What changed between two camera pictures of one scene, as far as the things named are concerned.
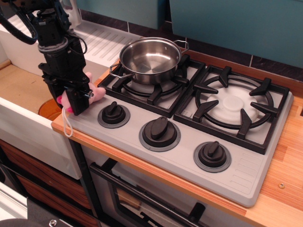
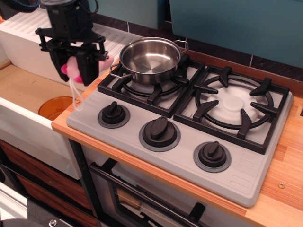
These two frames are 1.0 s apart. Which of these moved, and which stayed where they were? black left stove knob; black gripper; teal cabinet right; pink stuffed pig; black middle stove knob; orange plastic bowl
Moved: pink stuffed pig; black gripper
Stayed: orange plastic bowl; black left stove knob; black middle stove knob; teal cabinet right
